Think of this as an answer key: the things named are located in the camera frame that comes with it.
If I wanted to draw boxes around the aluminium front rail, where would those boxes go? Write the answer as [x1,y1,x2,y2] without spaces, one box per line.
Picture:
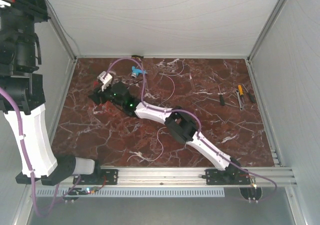
[27,166,298,186]

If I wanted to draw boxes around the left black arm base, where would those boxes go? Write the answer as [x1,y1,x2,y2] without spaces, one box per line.
[78,168,119,186]

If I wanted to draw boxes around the silver wrench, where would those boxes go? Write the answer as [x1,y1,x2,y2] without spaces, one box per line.
[235,89,244,111]

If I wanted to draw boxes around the yellow handled screwdriver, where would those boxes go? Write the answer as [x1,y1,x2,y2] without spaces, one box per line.
[237,84,244,96]

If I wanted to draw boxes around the white wire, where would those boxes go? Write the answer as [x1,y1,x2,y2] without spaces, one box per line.
[126,58,186,163]

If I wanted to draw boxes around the black yellow edge clip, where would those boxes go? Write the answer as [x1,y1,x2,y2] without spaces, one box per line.
[131,55,144,59]

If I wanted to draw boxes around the red wire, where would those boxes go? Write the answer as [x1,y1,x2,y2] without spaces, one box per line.
[92,102,113,115]

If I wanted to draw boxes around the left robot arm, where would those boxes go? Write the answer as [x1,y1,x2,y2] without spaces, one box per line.
[0,0,103,186]

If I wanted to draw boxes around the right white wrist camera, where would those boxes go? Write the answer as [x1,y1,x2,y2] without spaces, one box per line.
[97,71,113,92]

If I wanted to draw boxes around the blue connector plug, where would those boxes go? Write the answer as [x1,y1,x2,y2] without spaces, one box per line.
[131,66,147,78]

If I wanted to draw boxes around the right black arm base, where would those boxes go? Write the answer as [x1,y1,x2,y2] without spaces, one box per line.
[201,169,251,185]

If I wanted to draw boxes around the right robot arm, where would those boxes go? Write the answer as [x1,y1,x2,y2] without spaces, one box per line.
[88,82,240,184]

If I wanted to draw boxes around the red shaft black screwdriver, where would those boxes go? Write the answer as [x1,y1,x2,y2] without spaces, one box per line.
[218,86,225,106]

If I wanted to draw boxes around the slotted grey cable duct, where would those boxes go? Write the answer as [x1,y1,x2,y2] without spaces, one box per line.
[36,187,225,198]

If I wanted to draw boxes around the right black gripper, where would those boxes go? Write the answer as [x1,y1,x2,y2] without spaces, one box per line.
[87,82,123,109]

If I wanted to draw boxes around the black handled screwdriver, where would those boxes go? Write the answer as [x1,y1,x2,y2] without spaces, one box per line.
[247,92,256,103]

